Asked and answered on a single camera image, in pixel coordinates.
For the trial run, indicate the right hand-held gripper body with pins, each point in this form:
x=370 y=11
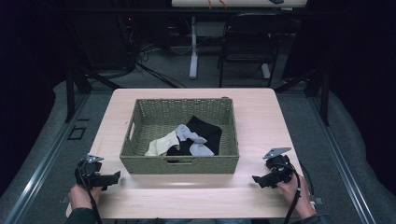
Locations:
x=280 y=172

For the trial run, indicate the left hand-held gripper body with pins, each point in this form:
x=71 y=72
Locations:
x=88 y=175

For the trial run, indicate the cream sock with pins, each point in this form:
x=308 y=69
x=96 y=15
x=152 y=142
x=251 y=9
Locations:
x=162 y=144

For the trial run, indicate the green woven basket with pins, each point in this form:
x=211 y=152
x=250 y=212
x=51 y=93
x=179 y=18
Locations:
x=183 y=165

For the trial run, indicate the black cloth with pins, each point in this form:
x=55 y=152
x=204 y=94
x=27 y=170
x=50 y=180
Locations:
x=202 y=127

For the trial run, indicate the grey sock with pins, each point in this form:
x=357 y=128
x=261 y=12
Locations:
x=186 y=132

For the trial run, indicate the person's left hand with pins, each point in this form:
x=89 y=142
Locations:
x=81 y=196

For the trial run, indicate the person's right hand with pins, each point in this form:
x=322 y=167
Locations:
x=295 y=193

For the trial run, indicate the black metal stand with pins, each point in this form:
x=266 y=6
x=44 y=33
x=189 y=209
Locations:
x=323 y=93
x=71 y=93

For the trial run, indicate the black folding chair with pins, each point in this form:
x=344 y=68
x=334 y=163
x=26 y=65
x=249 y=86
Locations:
x=249 y=34

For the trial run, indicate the white desk with legs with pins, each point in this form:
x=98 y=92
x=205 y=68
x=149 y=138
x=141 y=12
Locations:
x=193 y=46

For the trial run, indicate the small dark device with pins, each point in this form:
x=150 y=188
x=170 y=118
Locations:
x=276 y=1

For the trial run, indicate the black floor socket frame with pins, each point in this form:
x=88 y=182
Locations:
x=76 y=133

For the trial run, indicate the metal floor rail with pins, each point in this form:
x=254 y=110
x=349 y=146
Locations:
x=40 y=168
x=341 y=161

